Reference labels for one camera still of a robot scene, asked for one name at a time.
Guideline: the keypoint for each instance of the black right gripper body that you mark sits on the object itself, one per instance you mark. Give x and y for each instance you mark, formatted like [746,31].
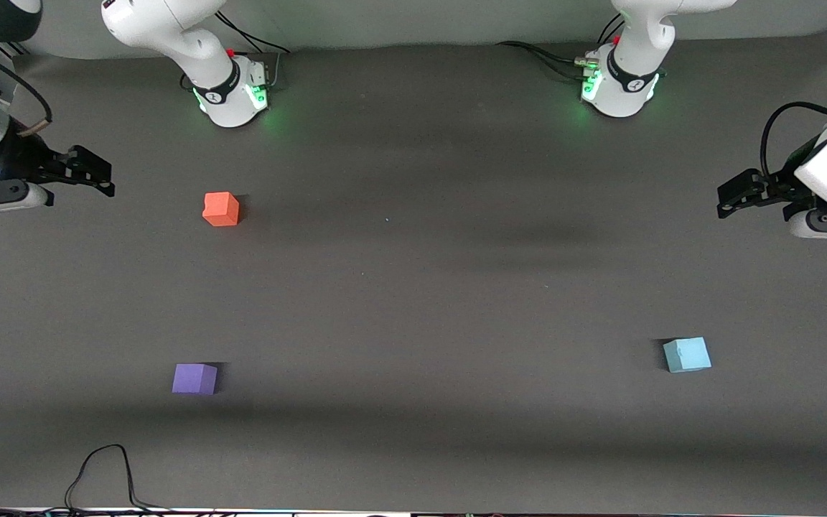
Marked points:
[17,159]

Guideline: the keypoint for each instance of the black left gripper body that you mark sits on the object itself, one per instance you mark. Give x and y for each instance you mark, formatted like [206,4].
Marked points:
[785,177]

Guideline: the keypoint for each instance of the light blue foam block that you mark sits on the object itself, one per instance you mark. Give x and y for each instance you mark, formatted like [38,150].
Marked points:
[687,355]

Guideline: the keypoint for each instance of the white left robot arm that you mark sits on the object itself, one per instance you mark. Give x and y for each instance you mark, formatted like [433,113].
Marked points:
[629,36]

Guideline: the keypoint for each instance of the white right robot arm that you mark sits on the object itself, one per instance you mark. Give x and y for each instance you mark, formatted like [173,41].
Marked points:
[169,29]

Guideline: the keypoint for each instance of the orange foam block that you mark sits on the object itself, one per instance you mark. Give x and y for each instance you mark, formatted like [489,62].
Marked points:
[221,210]

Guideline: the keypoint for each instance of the purple foam block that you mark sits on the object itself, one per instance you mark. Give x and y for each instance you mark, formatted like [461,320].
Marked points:
[194,379]

